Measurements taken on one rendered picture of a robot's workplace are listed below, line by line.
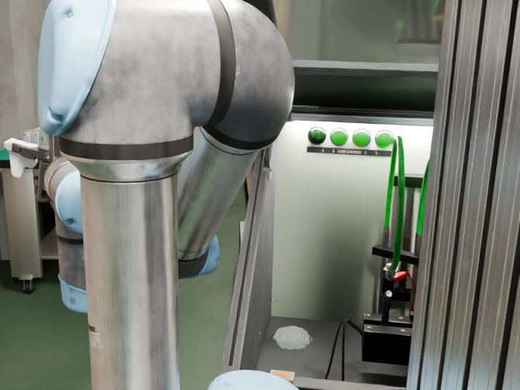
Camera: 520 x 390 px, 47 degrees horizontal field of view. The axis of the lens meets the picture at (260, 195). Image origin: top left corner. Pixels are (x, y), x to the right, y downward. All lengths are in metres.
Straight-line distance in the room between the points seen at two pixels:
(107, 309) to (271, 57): 0.26
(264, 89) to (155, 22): 0.11
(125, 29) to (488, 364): 0.34
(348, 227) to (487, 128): 1.35
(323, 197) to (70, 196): 1.03
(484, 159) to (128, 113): 0.27
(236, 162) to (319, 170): 1.04
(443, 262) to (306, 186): 1.25
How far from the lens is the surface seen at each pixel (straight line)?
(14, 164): 1.06
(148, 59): 0.48
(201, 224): 0.74
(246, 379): 0.72
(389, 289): 1.46
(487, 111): 0.38
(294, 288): 1.79
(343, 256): 1.74
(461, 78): 0.43
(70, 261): 0.82
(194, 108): 0.51
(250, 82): 0.52
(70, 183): 0.78
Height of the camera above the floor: 1.66
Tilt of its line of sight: 15 degrees down
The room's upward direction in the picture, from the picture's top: 1 degrees clockwise
